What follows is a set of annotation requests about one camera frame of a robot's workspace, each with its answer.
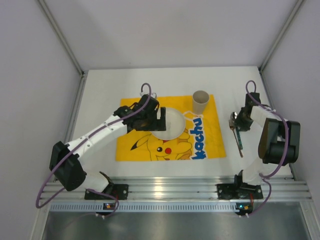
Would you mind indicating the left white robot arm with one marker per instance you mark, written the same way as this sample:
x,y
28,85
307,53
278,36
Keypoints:
x,y
68,160

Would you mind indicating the wooden fork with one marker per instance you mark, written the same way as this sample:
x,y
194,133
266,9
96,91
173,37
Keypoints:
x,y
232,128

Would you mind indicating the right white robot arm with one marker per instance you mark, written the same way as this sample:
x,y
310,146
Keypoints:
x,y
279,142

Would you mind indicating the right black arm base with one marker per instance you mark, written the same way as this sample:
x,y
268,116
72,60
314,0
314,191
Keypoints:
x,y
239,190

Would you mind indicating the white paper plate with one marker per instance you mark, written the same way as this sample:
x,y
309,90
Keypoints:
x,y
175,125

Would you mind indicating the beige paper cup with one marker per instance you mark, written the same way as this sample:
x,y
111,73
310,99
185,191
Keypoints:
x,y
200,100

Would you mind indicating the yellow pikachu cloth placemat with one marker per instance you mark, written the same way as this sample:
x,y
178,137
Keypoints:
x,y
201,136

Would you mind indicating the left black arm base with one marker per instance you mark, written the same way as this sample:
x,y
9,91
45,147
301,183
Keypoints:
x,y
118,191

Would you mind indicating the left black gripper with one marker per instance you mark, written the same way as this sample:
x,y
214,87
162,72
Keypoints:
x,y
155,121

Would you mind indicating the perforated cable duct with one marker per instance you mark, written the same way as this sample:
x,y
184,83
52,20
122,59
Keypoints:
x,y
148,207

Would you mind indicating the metal spoon teal handle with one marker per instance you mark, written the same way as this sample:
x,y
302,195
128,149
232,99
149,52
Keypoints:
x,y
237,132

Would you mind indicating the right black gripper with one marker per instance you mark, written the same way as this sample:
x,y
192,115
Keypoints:
x,y
242,122

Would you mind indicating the aluminium rail frame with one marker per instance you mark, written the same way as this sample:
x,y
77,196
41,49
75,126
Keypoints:
x,y
204,188

